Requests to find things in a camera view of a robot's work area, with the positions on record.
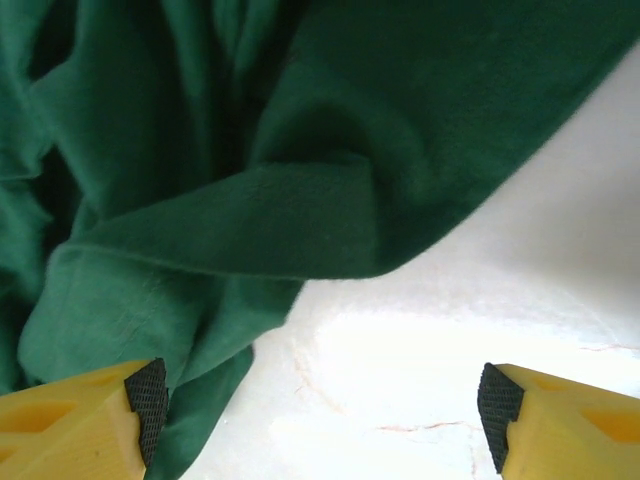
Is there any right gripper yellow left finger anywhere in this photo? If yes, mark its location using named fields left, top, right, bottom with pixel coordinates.
left=0, top=357, right=169, bottom=480

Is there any green t-shirt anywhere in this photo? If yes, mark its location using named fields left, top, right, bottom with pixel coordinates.
left=0, top=0, right=640, bottom=480

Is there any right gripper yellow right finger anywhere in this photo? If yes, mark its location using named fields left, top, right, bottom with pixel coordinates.
left=477, top=362, right=640, bottom=480

